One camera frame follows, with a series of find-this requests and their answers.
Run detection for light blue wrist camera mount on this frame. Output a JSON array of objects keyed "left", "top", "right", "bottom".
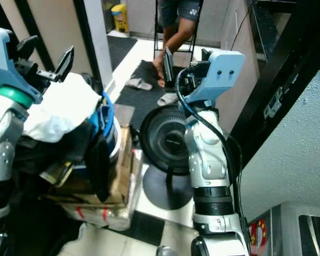
[
  {"left": 183, "top": 50, "right": 245, "bottom": 105},
  {"left": 0, "top": 26, "right": 43, "bottom": 102}
]

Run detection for plastic wrapped bundle red tape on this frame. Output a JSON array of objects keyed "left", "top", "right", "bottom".
[{"left": 59, "top": 200, "right": 140, "bottom": 231}]

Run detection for black standing fan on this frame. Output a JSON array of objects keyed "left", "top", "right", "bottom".
[{"left": 139, "top": 103, "right": 194, "bottom": 211}]

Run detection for black metal chair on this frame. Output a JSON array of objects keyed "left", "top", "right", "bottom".
[{"left": 153, "top": 0, "right": 203, "bottom": 54}]

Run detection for grey washing machine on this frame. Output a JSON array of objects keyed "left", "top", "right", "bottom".
[{"left": 246, "top": 202, "right": 320, "bottom": 256}]

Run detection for black door frame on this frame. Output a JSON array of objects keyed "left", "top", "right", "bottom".
[{"left": 228, "top": 0, "right": 320, "bottom": 167}]

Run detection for blue laundry basket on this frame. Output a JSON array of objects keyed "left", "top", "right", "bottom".
[{"left": 98, "top": 91, "right": 119, "bottom": 156}]

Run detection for yellow container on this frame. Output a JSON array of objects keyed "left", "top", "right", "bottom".
[{"left": 111, "top": 4, "right": 130, "bottom": 34}]

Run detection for metal door latch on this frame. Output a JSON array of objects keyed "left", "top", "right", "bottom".
[{"left": 263, "top": 85, "right": 286, "bottom": 119}]

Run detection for white cloth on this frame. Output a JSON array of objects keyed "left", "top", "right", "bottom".
[{"left": 23, "top": 72, "right": 103, "bottom": 143}]

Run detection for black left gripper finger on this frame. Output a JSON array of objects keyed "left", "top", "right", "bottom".
[
  {"left": 55, "top": 45, "right": 76, "bottom": 82},
  {"left": 16, "top": 36, "right": 39, "bottom": 60}
]

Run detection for black clothes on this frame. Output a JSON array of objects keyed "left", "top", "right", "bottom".
[{"left": 16, "top": 125, "right": 116, "bottom": 203}]

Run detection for person in dark shorts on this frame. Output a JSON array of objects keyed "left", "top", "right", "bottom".
[{"left": 152, "top": 0, "right": 203, "bottom": 89}]

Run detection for grey slipper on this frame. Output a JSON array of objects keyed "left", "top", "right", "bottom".
[
  {"left": 156, "top": 92, "right": 180, "bottom": 107},
  {"left": 125, "top": 78, "right": 154, "bottom": 91}
]

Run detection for brown cardboard box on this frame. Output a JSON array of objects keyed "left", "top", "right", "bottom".
[{"left": 45, "top": 125, "right": 142, "bottom": 206}]

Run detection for small dark door mat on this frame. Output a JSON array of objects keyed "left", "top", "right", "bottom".
[{"left": 107, "top": 35, "right": 139, "bottom": 71}]

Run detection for large black floor mat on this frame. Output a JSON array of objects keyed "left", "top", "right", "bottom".
[{"left": 112, "top": 60, "right": 185, "bottom": 146}]

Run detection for red round sticker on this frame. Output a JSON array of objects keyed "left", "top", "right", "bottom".
[{"left": 249, "top": 218, "right": 270, "bottom": 252}]

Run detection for beige cabinet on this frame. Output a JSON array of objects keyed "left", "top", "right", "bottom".
[{"left": 218, "top": 0, "right": 263, "bottom": 130}]

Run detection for light blue right wrist camera mount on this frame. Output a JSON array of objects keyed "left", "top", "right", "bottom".
[{"left": 183, "top": 50, "right": 245, "bottom": 105}]

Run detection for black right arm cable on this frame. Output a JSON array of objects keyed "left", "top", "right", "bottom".
[{"left": 175, "top": 65, "right": 247, "bottom": 227}]

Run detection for light blue left wrist camera mount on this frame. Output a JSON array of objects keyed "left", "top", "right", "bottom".
[{"left": 0, "top": 26, "right": 43, "bottom": 102}]

